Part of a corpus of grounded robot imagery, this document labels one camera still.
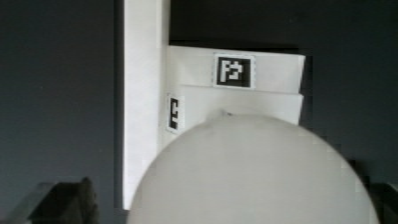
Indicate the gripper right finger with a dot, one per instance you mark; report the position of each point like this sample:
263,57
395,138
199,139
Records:
384,197

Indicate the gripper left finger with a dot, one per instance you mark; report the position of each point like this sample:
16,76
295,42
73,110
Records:
66,201

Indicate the white lamp bulb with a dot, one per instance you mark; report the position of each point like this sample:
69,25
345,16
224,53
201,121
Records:
251,172

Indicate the white lamp base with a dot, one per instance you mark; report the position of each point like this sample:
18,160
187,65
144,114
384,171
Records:
227,81

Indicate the white front wall rail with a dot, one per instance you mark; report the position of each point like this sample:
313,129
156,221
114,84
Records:
146,41

